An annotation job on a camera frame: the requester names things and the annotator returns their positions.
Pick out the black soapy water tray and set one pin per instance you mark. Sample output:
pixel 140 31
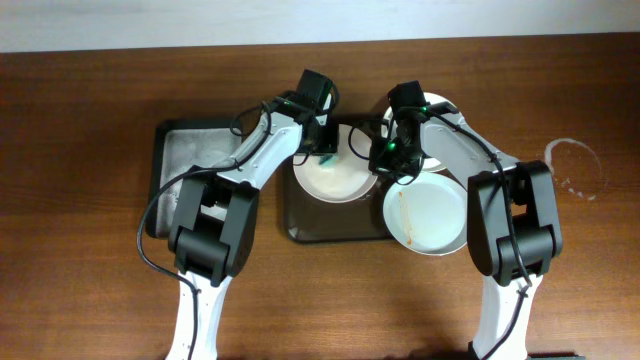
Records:
pixel 178 145

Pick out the pale green plastic plate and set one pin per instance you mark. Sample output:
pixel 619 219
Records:
pixel 427 215

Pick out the pink plastic plate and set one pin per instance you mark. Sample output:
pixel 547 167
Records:
pixel 349 179

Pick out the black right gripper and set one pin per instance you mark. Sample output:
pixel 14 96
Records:
pixel 388 163

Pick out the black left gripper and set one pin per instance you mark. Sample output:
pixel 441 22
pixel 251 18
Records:
pixel 323 145

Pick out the cream plastic plate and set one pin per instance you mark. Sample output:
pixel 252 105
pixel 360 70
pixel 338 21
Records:
pixel 440 142

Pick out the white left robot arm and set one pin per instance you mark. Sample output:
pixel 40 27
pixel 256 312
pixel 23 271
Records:
pixel 213 226

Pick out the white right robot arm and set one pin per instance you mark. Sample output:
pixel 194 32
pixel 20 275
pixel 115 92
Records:
pixel 512 222

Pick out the dark brown serving tray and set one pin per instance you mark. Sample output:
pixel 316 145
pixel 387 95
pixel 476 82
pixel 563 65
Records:
pixel 308 220

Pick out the yellow green sponge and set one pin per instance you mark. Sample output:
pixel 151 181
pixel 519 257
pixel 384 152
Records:
pixel 328 160

